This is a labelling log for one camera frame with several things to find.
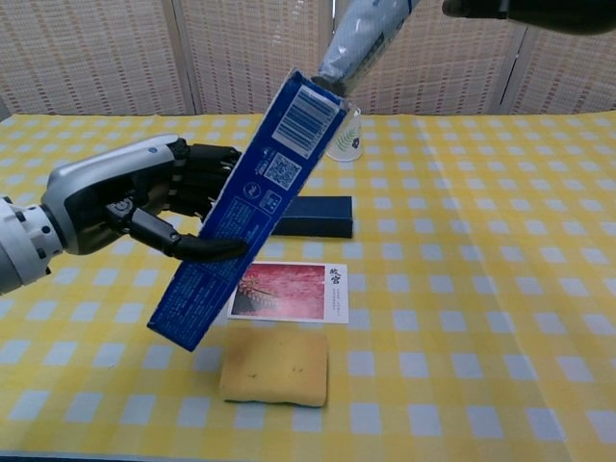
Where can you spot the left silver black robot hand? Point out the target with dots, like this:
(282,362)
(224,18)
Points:
(110,178)

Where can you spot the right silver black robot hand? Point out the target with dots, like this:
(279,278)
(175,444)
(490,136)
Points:
(553,14)

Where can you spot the blue white toothpaste box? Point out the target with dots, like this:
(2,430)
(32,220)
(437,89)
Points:
(250,202)

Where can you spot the blue white toothpaste tube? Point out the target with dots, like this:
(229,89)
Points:
(361,38)

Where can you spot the dark blue rectangular case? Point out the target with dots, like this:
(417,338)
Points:
(322,216)

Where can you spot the woven folding screen panel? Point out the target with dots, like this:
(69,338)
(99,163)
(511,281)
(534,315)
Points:
(572,72)
(86,53)
(240,48)
(433,67)

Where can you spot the red photo postcard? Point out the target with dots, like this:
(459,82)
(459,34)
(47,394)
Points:
(298,293)

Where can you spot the yellow sponge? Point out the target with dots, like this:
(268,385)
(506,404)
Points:
(274,368)

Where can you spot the yellow white checked tablecloth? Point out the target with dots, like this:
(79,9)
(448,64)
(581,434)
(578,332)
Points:
(457,313)

